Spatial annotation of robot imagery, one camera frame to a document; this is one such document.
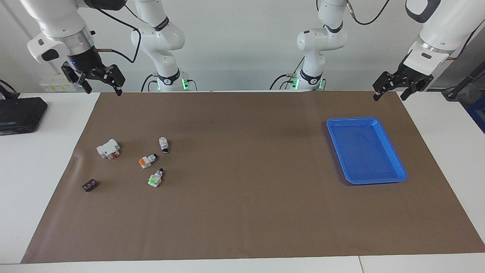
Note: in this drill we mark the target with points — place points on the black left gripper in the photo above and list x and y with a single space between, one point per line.
413 76

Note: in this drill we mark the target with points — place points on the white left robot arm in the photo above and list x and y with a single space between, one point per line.
322 41

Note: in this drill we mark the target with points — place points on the black tripod stand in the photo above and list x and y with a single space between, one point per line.
470 76

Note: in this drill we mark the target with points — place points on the small black terminal block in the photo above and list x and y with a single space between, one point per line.
89 185

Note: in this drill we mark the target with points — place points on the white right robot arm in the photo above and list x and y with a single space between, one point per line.
57 19

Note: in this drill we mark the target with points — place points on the white circuit breaker red lever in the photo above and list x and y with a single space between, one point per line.
108 148

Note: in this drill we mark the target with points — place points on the black electronics box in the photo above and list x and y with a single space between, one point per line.
19 113

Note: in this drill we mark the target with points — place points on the white selector switch green block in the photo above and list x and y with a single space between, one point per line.
154 179

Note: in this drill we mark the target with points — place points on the white wall socket box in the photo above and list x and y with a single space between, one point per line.
53 86

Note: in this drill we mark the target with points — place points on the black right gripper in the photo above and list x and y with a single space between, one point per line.
85 62

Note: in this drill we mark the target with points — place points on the blue plastic tray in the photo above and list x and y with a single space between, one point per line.
363 151

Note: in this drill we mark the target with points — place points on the white selector switch orange block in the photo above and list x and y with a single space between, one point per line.
146 162

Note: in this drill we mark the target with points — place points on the brown table mat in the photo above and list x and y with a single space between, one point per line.
242 208

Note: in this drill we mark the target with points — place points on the blue crate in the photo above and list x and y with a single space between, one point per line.
478 113

